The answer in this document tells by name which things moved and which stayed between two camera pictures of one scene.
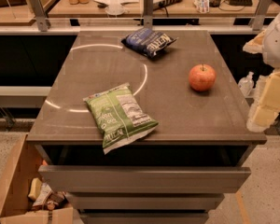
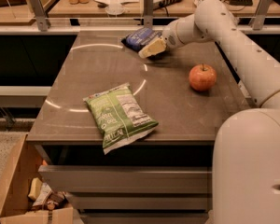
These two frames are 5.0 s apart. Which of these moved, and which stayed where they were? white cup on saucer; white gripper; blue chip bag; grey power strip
Moved: white gripper
Stayed: blue chip bag; white cup on saucer; grey power strip
